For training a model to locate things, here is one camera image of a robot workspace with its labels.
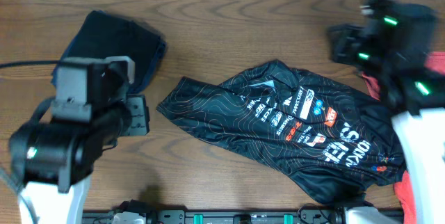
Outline black jersey with orange contour lines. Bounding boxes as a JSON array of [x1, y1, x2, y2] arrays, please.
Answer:
[[157, 61, 406, 205]]

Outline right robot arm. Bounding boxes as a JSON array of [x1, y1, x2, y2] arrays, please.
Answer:
[[327, 0, 444, 223]]

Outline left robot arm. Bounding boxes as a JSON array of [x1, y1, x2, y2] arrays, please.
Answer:
[[8, 95, 149, 223]]

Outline folded dark navy clothes stack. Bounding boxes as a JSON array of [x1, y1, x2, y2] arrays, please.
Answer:
[[61, 10, 167, 94]]

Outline red shirt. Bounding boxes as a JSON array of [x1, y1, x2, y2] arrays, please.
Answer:
[[362, 51, 444, 224]]

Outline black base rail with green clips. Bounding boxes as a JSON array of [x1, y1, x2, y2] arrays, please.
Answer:
[[81, 200, 404, 224]]

